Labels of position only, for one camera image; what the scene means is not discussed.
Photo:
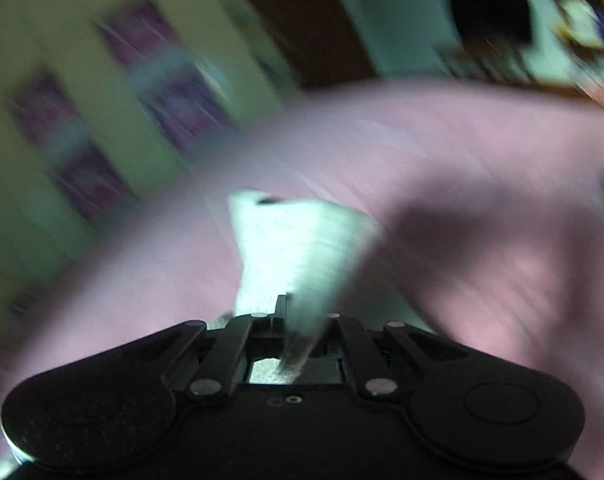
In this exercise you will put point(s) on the dark wooden door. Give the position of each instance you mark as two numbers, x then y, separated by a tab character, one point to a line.
318	40

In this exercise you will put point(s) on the pink checked bedsheet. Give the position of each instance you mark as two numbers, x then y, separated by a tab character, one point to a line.
489	201

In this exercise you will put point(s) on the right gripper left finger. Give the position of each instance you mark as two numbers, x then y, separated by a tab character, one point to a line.
215	362

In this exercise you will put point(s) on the light green pants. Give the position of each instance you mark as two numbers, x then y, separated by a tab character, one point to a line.
315	255

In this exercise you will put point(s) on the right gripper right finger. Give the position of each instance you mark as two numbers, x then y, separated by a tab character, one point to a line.
368	362

